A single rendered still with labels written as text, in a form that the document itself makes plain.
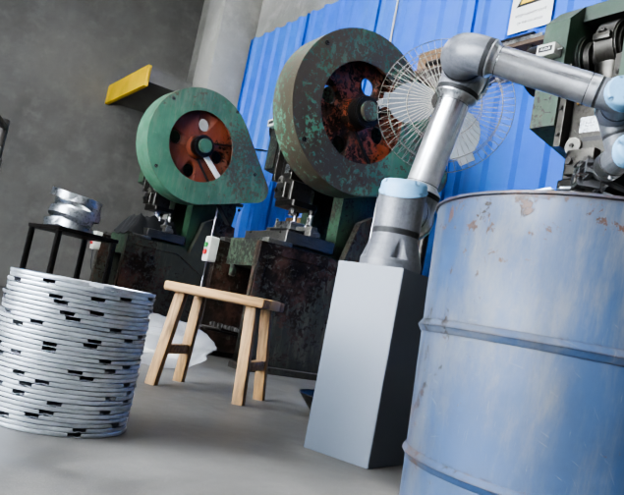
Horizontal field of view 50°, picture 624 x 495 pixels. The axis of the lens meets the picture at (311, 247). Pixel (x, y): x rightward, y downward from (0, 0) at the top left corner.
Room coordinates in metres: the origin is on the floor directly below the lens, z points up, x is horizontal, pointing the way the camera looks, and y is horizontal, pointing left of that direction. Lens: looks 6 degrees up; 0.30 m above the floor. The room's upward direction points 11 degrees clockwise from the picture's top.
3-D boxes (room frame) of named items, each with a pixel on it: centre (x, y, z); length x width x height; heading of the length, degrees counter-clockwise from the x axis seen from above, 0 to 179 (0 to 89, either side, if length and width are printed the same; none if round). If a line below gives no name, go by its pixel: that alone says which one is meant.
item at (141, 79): (7.38, 1.97, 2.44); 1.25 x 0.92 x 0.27; 35
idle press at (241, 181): (5.12, 0.89, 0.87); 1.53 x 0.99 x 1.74; 128
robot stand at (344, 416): (1.62, -0.20, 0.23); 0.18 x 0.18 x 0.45; 52
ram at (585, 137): (2.05, -0.82, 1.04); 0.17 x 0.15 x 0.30; 125
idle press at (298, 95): (3.70, -0.17, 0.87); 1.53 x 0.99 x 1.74; 123
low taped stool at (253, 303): (2.20, 0.25, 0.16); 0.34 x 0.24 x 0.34; 75
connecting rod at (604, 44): (2.07, -0.86, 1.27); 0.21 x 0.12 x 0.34; 125
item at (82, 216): (4.13, 1.48, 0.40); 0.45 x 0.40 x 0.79; 47
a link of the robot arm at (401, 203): (1.62, -0.20, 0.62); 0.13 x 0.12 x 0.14; 161
